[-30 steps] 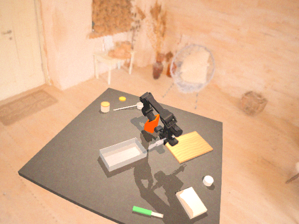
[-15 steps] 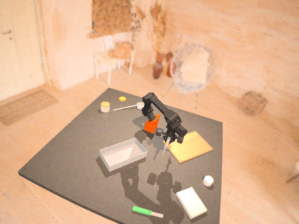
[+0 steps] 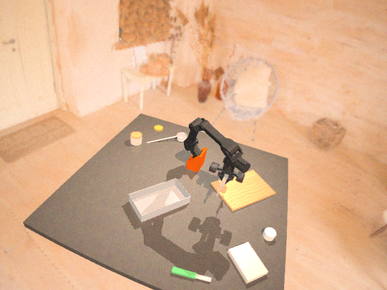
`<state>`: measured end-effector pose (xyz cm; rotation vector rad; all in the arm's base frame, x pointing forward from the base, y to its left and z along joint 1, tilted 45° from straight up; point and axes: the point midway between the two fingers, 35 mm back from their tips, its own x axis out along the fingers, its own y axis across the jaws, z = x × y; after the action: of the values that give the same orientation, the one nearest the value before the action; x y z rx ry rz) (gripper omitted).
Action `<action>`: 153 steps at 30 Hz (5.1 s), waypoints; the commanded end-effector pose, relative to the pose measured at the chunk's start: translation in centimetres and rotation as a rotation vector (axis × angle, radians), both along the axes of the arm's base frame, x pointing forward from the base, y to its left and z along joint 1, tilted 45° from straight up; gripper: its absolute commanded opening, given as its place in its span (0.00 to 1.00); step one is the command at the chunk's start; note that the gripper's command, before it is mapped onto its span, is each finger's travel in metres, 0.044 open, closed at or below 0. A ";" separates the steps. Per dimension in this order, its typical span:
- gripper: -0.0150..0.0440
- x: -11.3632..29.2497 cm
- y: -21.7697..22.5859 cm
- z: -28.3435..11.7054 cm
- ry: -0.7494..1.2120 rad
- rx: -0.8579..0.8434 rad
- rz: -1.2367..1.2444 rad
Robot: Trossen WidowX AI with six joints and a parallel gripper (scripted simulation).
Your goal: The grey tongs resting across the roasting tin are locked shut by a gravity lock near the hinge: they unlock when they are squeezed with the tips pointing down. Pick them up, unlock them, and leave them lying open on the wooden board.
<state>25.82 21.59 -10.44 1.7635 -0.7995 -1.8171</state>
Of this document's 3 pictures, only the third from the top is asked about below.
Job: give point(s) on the white flat rectangular block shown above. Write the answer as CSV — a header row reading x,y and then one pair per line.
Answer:
x,y
247,262

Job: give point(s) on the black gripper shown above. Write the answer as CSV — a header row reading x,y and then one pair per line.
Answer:
x,y
226,169

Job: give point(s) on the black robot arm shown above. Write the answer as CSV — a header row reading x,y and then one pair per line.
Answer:
x,y
228,146

